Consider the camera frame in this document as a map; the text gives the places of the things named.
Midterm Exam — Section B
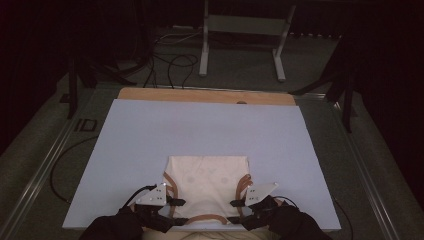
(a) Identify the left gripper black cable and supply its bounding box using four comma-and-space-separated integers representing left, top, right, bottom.
121, 184, 158, 210

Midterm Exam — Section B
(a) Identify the black looped floor cable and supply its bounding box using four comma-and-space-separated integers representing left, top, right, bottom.
166, 54, 200, 90

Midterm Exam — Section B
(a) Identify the dark curtain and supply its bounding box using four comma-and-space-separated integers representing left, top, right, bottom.
0, 0, 73, 154
353, 0, 424, 201

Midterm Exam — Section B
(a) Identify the person's left hand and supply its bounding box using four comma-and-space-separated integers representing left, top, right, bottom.
127, 205, 145, 222

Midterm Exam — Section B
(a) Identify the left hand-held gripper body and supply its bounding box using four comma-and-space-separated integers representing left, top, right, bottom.
133, 182, 176, 234

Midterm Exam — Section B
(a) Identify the white floor cable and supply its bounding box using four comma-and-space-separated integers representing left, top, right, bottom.
153, 29, 204, 47

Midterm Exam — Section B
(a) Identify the person's right hand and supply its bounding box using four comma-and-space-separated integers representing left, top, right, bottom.
266, 198, 288, 218

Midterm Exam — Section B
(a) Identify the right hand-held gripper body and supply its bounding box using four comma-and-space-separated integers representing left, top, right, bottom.
241, 182, 280, 232

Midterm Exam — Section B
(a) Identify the black tripod stand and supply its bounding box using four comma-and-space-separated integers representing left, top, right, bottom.
289, 33, 358, 134
64, 49, 138, 120

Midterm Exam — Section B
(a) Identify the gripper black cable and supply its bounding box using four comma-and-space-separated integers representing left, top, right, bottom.
121, 184, 158, 210
273, 195, 300, 210

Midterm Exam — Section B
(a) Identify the light blue table mat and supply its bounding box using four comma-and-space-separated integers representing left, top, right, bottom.
62, 98, 342, 232

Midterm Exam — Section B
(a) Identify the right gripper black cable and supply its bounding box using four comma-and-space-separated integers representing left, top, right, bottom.
273, 195, 300, 210

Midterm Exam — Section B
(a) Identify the white metal stand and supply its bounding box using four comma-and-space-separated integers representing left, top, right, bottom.
198, 0, 297, 83

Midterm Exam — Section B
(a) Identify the cream baby bodysuit brown trim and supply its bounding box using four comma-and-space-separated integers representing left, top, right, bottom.
162, 155, 254, 226

